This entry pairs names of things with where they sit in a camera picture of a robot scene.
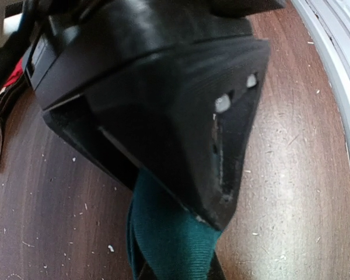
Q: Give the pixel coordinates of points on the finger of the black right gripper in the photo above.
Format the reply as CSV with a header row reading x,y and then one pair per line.
x,y
77,126
185,114

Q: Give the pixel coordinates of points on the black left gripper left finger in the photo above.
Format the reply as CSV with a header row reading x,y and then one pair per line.
x,y
142,271

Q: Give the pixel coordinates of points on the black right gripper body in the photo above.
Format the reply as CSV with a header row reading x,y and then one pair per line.
x,y
70,52

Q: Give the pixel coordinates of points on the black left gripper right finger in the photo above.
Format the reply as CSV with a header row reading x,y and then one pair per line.
x,y
215,271

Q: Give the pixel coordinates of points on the dark teal sock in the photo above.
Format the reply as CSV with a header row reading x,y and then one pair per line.
x,y
166,237

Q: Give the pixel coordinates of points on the red sock right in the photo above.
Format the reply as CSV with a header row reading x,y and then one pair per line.
x,y
15,75

